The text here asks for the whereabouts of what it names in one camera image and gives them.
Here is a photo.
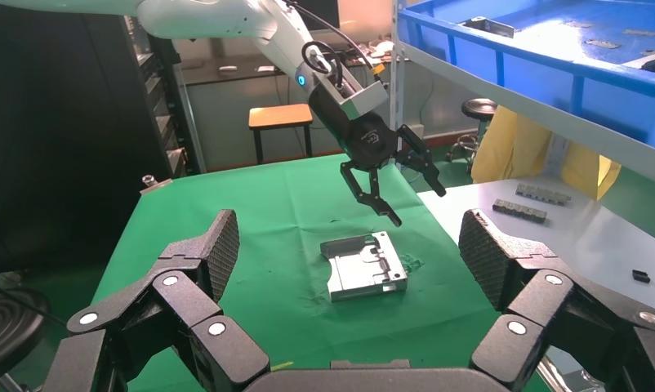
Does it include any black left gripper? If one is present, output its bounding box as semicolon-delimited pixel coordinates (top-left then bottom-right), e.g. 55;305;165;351
340;115;448;229

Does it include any green table cloth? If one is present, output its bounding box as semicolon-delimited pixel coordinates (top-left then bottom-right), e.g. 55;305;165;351
91;154;550;392

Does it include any blue plastic bin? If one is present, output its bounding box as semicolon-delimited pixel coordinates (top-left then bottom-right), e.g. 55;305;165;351
398;0;655;155

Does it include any black ribbed round base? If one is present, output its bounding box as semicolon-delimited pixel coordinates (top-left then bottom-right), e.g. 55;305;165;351
0;287;52;389

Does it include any black storage cabinet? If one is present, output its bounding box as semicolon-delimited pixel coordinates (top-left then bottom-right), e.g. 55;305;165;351
0;0;205;274

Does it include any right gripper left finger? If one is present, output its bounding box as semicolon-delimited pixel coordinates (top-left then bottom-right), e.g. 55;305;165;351
40;209;272;392

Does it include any black round stool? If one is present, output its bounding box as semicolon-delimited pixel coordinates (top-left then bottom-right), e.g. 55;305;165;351
446;98;499;174

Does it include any black monitor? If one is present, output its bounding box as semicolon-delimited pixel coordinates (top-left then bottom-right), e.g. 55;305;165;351
295;0;341;32

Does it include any grey office desk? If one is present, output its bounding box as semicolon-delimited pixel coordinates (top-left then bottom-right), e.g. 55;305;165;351
176;51;394;174

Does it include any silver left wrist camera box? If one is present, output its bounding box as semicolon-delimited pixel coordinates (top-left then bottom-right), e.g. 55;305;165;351
327;79;390;121

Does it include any wooden top stool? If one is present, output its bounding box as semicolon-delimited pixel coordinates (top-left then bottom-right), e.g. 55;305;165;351
247;104;315;166

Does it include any white perforated shelf strut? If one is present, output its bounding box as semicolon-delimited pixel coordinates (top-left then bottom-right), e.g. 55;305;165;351
390;0;408;170

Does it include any grey metal chain strip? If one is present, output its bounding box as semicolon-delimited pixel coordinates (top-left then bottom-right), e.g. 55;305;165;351
515;184;573;207
492;198;549;225

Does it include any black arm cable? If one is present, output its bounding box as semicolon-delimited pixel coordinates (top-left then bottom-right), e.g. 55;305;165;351
283;0;380;91

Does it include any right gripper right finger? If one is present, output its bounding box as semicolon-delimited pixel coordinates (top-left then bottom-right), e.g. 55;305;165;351
458;209;655;392

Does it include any yellow plastic bag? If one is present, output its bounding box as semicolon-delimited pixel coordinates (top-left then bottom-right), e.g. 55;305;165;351
470;105;623;201

